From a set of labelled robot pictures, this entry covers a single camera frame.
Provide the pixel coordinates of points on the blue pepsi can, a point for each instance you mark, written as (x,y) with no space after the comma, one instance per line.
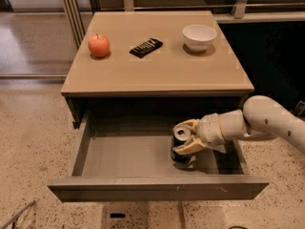
(179,143)

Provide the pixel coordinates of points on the metal window frame post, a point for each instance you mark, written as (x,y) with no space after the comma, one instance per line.
(72,11)

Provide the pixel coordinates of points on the metal floor outlet plate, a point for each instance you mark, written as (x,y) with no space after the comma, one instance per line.
(125,215)

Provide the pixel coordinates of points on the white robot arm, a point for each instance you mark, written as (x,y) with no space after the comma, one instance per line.
(261,118)

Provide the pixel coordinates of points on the red apple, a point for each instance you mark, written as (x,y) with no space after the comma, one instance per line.
(99,45)

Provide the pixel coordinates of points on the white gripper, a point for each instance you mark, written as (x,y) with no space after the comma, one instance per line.
(210,130)

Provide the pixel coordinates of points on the open grey top drawer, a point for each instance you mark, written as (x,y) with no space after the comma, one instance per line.
(128,158)

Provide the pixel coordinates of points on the grey drawer cabinet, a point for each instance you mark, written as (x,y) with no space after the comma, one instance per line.
(168,71)

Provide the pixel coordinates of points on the grey rod on floor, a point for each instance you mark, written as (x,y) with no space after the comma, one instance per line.
(12,222)

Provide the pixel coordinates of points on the black snack bar packet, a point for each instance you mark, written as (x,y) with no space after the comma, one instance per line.
(146,47)

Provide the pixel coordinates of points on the white ceramic bowl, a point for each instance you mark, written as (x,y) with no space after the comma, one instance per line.
(199,38)

